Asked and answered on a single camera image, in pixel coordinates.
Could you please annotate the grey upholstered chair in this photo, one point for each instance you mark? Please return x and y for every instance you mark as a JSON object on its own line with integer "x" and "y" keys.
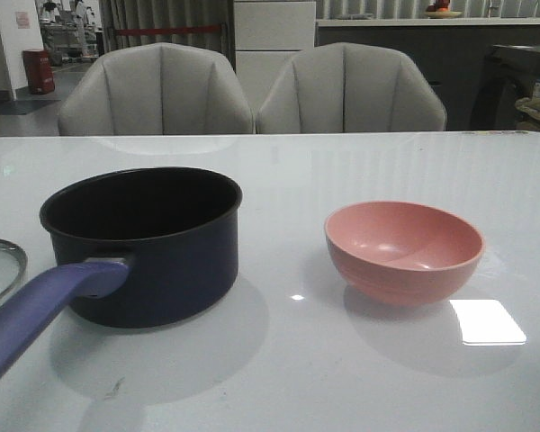
{"x": 346, "y": 88}
{"x": 157, "y": 89}

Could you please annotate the grey kitchen counter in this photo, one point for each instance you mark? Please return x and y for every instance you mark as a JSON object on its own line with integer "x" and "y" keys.
{"x": 449, "y": 52}

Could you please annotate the pink plastic bowl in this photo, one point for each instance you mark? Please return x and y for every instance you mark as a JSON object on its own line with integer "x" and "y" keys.
{"x": 402, "y": 253}

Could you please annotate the dark side table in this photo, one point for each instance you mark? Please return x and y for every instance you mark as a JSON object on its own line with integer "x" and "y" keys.
{"x": 509, "y": 73}

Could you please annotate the fruit plate on counter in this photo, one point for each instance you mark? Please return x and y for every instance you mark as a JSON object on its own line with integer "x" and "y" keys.
{"x": 440, "y": 9}

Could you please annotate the white cabinet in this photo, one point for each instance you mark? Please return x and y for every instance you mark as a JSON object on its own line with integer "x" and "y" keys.
{"x": 266, "y": 34}

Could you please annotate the red trash bin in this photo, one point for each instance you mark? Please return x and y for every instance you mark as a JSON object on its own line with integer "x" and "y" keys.
{"x": 38, "y": 71}

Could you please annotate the beige cushion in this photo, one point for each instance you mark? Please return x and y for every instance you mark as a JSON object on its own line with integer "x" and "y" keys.
{"x": 529, "y": 111}

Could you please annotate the dark blue saucepan purple handle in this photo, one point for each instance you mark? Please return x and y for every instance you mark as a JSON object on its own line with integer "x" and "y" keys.
{"x": 134, "y": 249}

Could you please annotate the right grey upholstered chair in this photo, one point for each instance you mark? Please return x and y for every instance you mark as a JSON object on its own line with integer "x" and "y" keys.
{"x": 346, "y": 88}

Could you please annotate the left grey upholstered chair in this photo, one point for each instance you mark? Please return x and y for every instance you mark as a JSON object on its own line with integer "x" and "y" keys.
{"x": 157, "y": 89}

